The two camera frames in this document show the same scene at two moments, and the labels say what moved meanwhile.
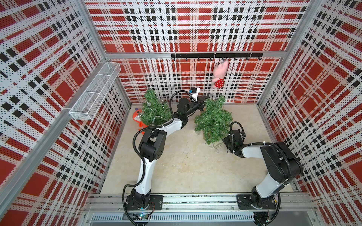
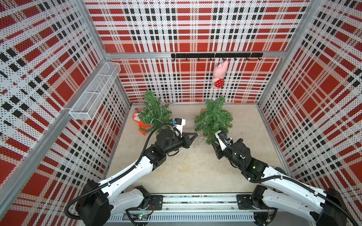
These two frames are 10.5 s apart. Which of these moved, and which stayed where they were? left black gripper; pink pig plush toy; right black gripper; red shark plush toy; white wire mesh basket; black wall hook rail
Moved: right black gripper; left black gripper
Stayed: red shark plush toy; black wall hook rail; white wire mesh basket; pink pig plush toy
